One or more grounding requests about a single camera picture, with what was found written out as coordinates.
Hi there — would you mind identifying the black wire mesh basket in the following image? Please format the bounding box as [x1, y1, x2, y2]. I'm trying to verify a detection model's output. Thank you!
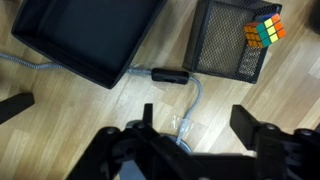
[182, 0, 283, 85]

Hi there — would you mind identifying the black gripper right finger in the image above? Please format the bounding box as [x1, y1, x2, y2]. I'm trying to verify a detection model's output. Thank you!
[229, 104, 320, 180]

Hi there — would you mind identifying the black fabric open box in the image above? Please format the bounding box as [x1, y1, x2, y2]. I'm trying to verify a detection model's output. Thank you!
[10, 0, 168, 90]

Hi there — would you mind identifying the black inline lamp switch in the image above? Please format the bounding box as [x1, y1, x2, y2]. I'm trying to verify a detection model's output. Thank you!
[150, 67, 191, 86]

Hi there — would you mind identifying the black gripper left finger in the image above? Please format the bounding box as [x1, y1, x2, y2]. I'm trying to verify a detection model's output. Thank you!
[66, 103, 161, 180]

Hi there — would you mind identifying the colourful Rubik's cube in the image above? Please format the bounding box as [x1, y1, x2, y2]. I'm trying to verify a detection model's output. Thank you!
[242, 13, 287, 49]

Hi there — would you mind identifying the grey braided lamp cable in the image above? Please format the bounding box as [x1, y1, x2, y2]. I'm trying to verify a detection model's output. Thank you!
[0, 51, 204, 146]

